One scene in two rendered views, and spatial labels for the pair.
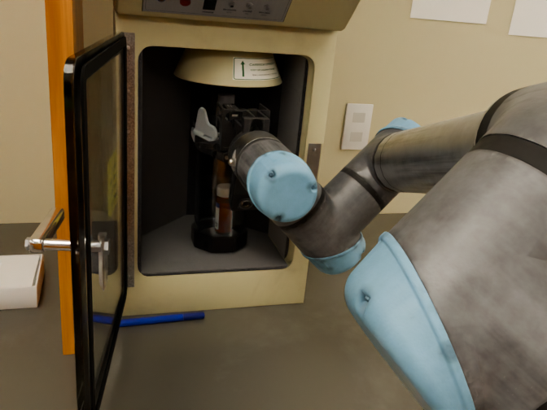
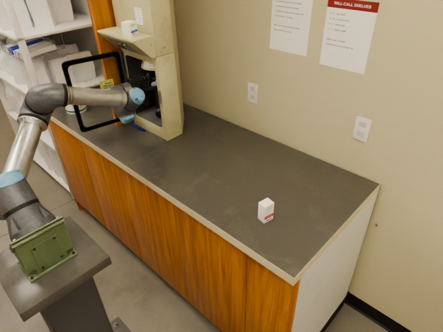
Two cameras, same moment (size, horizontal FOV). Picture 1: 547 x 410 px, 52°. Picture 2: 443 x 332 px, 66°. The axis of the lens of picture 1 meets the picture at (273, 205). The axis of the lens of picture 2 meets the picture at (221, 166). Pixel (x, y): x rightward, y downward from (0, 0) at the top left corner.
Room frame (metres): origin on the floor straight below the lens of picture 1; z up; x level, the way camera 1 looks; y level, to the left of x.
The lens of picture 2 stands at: (0.37, -1.69, 1.92)
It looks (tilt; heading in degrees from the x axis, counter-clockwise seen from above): 35 degrees down; 62
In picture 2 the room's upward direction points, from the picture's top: 2 degrees counter-clockwise
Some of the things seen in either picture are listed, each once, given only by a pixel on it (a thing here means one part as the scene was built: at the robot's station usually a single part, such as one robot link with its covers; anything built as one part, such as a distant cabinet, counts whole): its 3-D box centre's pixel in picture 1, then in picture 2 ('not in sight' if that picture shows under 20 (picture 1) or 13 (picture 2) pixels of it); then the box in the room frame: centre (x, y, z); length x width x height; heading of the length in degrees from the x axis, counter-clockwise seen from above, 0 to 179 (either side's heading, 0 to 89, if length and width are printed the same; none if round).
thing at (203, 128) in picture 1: (202, 125); not in sight; (0.89, 0.13, 1.24); 0.09 x 0.03 x 0.06; 43
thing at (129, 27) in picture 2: not in sight; (129, 28); (0.80, 0.01, 1.54); 0.05 x 0.05 x 0.06; 35
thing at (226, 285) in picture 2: not in sight; (185, 202); (0.95, -0.06, 0.45); 2.05 x 0.67 x 0.90; 108
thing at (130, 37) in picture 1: (125, 172); (127, 85); (0.78, 0.22, 1.19); 0.03 x 0.02 x 0.39; 108
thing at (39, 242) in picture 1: (63, 230); not in sight; (0.54, 0.22, 1.20); 0.10 x 0.05 x 0.03; 8
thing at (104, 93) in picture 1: (103, 214); (99, 92); (0.62, 0.20, 1.19); 0.30 x 0.01 x 0.40; 8
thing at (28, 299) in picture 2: not in sight; (49, 261); (0.20, -0.64, 0.92); 0.32 x 0.32 x 0.04; 18
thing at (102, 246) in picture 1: (99, 261); not in sight; (0.52, 0.17, 1.18); 0.02 x 0.02 x 0.06; 8
